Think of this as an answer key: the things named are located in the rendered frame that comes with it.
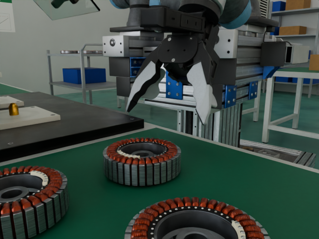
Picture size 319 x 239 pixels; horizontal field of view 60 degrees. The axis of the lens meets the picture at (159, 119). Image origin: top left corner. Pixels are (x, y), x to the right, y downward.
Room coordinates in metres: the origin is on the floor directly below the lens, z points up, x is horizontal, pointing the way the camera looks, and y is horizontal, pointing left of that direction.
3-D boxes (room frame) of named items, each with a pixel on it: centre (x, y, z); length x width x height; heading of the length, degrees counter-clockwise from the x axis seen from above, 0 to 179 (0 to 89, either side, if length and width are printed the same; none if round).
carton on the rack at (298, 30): (6.31, -2.91, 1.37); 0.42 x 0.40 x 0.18; 44
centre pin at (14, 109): (0.62, 0.33, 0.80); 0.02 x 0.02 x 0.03
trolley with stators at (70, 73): (3.46, 0.89, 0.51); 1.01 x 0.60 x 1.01; 43
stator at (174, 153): (0.38, 0.03, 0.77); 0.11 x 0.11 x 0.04
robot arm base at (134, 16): (1.41, 0.08, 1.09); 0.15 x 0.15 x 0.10
